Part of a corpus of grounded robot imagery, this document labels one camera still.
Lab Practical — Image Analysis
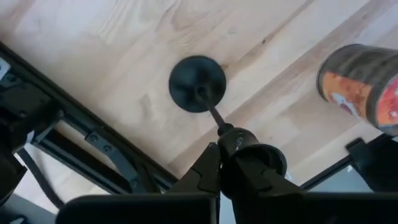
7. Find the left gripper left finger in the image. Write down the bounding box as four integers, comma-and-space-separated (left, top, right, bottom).
55, 142, 222, 224

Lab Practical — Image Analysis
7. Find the black candlestick holder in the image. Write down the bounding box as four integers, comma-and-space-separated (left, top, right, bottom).
169, 55, 289, 184

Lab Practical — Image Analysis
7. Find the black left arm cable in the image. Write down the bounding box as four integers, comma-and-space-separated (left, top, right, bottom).
17, 148, 65, 210

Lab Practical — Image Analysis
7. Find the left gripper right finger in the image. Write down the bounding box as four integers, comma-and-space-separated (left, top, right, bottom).
221, 154, 398, 224

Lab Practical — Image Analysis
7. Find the orange candle glass jar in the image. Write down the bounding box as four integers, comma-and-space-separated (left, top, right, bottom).
316, 43, 398, 137

